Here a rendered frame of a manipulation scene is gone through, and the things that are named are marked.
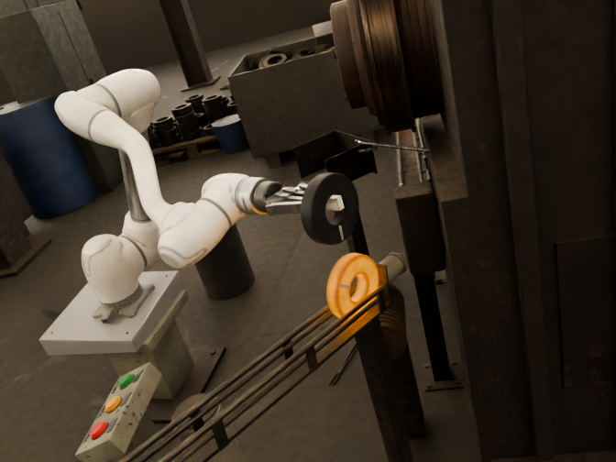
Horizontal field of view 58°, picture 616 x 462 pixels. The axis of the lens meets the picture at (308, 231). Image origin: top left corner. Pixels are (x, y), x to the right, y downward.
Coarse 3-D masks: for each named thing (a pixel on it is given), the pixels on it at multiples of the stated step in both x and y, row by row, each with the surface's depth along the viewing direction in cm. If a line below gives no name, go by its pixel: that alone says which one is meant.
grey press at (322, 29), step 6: (318, 24) 471; (324, 24) 460; (330, 24) 452; (318, 30) 437; (324, 30) 428; (330, 30) 421; (318, 36) 412; (324, 36) 411; (330, 36) 411; (318, 42) 412; (324, 42) 413; (330, 42) 413
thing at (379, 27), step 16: (368, 0) 128; (384, 0) 127; (368, 16) 127; (384, 16) 126; (368, 32) 126; (384, 32) 127; (368, 48) 127; (384, 48) 128; (384, 64) 129; (400, 64) 129; (384, 80) 131; (400, 80) 131; (384, 96) 134; (400, 96) 134; (384, 112) 136; (400, 112) 138; (400, 128) 147
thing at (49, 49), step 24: (72, 0) 465; (0, 24) 415; (24, 24) 413; (48, 24) 425; (72, 24) 458; (0, 48) 424; (24, 48) 422; (48, 48) 421; (72, 48) 452; (24, 72) 431; (48, 72) 429; (72, 72) 446; (96, 72) 481; (24, 96) 441; (96, 144) 462; (96, 168) 465; (120, 168) 492
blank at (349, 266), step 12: (336, 264) 123; (348, 264) 122; (360, 264) 125; (372, 264) 128; (336, 276) 121; (348, 276) 122; (360, 276) 128; (372, 276) 129; (336, 288) 120; (348, 288) 123; (360, 288) 130; (372, 288) 130; (336, 300) 121; (348, 300) 124; (360, 300) 127; (372, 300) 130; (336, 312) 123
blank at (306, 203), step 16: (320, 176) 115; (336, 176) 117; (304, 192) 114; (320, 192) 113; (336, 192) 117; (352, 192) 121; (304, 208) 113; (320, 208) 114; (352, 208) 121; (304, 224) 114; (320, 224) 114; (336, 224) 118; (352, 224) 122; (320, 240) 115; (336, 240) 119
